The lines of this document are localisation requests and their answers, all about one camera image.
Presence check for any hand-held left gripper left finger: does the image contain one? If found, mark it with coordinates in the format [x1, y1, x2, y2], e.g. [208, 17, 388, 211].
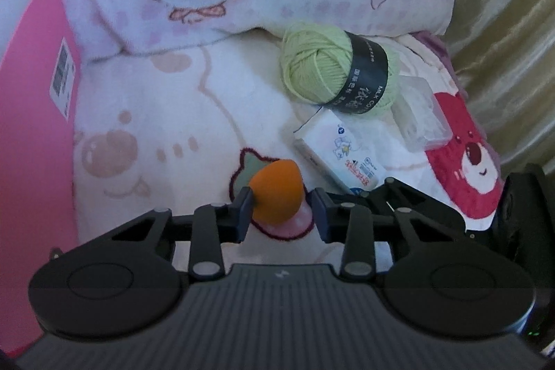
[110, 187, 256, 281]

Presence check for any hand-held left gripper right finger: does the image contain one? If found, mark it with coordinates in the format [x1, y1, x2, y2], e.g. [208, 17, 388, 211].
[310, 187, 461, 283]

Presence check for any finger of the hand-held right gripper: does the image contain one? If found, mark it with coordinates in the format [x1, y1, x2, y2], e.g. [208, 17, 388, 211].
[325, 177, 471, 234]

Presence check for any orange makeup sponge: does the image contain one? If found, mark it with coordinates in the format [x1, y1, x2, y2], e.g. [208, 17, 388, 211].
[248, 160, 304, 223]

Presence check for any white tissue pack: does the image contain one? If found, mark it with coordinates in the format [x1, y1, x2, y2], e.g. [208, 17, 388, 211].
[292, 110, 391, 197]

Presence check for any clear plastic box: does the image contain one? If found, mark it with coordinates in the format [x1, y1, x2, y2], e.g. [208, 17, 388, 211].
[392, 75, 452, 149]

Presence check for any green yarn ball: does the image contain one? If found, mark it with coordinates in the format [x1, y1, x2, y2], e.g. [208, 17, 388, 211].
[280, 22, 402, 113]

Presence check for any pink cardboard box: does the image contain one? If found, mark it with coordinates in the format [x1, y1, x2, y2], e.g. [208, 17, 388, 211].
[0, 0, 83, 358]

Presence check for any gold satin curtain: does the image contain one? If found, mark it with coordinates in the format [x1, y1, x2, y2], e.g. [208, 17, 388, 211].
[442, 0, 555, 180]

